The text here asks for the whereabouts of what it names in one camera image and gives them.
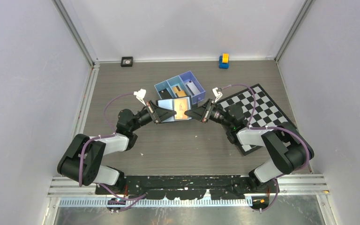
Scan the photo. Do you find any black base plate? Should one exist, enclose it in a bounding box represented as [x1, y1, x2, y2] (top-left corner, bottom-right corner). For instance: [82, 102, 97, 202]
[95, 175, 276, 200]

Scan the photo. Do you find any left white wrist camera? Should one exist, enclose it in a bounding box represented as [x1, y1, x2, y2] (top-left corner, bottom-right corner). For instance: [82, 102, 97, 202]
[133, 89, 146, 106]

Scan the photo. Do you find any black white checkerboard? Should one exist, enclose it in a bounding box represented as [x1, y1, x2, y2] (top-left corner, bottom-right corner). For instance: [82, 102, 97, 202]
[216, 83, 297, 156]

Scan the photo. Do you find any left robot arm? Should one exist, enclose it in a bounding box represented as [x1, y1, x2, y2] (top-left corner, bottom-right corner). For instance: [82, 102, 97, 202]
[57, 101, 176, 194]

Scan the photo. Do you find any blue yellow toy block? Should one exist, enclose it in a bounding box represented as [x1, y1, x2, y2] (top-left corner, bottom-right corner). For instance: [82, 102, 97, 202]
[218, 53, 229, 69]

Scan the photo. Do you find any white card in tray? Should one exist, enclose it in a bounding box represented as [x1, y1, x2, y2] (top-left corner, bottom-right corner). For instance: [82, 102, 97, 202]
[186, 80, 201, 96]

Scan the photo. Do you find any small black square box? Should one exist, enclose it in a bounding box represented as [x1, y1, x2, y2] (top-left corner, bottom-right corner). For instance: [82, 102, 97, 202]
[120, 56, 134, 67]

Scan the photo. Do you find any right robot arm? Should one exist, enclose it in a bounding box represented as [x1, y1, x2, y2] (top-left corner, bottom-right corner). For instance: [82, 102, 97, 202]
[184, 99, 314, 192]

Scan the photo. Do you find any black card in tray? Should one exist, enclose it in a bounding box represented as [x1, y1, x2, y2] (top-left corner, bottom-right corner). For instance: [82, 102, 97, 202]
[158, 89, 172, 99]

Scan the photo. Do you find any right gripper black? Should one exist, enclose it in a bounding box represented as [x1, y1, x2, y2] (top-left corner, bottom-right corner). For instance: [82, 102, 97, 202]
[186, 98, 234, 128]

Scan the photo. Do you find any orange card in tray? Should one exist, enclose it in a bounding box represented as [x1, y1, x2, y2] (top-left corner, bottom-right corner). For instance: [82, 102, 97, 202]
[172, 85, 187, 98]

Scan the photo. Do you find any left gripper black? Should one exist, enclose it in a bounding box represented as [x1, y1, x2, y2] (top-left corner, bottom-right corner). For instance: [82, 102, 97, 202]
[129, 100, 175, 132]

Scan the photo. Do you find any three-compartment blue purple tray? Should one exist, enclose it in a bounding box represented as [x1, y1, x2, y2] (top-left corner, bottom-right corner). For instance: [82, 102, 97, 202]
[154, 71, 206, 105]

